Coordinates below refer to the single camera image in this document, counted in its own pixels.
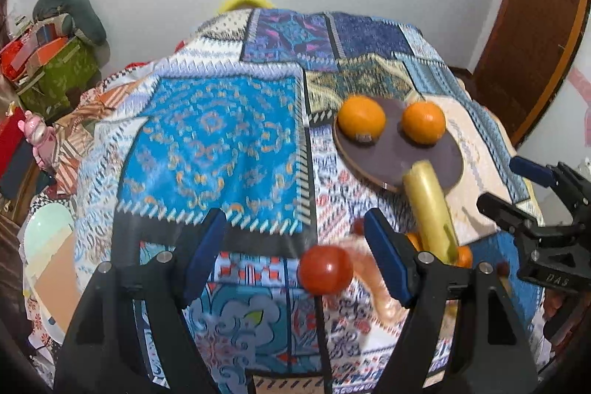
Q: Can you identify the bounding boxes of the pink toy figure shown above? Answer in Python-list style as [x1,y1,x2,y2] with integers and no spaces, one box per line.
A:
[18,110,58,171]

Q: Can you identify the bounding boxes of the brown round plate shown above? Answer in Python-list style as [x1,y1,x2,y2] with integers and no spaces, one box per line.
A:
[332,96,464,193]

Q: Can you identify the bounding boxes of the yellow banana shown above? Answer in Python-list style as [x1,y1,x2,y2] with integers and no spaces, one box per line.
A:
[403,160,455,263]
[438,209,461,264]

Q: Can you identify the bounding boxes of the peeled pomelo piece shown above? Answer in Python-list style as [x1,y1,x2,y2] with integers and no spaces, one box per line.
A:
[342,232,402,323]

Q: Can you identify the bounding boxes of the brown wooden door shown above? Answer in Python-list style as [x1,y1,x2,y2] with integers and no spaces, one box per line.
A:
[473,0,591,145]

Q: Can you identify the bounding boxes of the red tomato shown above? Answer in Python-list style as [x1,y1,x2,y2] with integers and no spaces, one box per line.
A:
[298,244,354,295]

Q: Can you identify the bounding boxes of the red box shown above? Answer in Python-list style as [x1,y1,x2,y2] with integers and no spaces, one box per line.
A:
[0,108,26,155]

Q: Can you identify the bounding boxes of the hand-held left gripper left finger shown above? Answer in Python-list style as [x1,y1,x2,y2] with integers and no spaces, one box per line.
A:
[53,207,229,394]

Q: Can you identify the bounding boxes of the green bag with clothes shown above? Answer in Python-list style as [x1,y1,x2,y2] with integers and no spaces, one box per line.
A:
[18,38,100,120]

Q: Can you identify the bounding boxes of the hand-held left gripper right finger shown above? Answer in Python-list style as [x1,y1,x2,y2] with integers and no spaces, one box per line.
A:
[364,208,539,394]

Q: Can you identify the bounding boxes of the large orange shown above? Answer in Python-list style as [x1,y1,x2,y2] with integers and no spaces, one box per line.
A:
[337,95,387,142]
[401,101,447,145]

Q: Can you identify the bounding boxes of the orange cardboard box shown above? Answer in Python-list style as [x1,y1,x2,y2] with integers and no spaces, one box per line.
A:
[0,35,68,82]

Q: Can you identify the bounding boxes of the patchwork printed blanket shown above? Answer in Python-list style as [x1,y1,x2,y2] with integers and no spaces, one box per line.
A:
[23,8,550,394]

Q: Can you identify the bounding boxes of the pastel printed bed sheet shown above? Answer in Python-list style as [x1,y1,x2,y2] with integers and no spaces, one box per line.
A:
[21,195,93,349]

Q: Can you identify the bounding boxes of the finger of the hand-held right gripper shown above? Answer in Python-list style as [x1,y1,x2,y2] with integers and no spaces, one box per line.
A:
[510,156,591,215]
[476,192,546,240]

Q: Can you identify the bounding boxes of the orange patterned cloth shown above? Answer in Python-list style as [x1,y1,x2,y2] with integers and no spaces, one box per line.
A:
[51,73,158,192]

